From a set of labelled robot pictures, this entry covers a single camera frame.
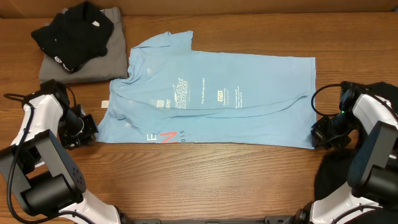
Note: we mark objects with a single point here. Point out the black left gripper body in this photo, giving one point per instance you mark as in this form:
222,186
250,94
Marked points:
75,131

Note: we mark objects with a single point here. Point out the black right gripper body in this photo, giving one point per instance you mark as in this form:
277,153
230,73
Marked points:
334,131

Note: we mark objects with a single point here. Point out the light blue printed t-shirt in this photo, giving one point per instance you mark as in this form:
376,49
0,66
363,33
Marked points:
175,94

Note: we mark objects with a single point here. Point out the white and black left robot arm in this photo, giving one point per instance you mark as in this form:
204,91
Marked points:
39,172

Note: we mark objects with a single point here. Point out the black garment at right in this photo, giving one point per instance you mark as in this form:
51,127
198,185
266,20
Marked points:
339,174

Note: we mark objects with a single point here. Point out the small white paper tag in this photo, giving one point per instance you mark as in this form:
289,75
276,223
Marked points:
105,104

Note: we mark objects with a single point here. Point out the grey folded garment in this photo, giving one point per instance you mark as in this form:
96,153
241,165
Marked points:
112,65

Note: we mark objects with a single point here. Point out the black folded polo shirt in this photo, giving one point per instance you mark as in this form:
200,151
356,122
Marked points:
76,36

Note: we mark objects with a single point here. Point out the brown cardboard back panel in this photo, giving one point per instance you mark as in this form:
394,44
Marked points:
49,8

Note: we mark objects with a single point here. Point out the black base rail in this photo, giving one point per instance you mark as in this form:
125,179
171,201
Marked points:
280,219

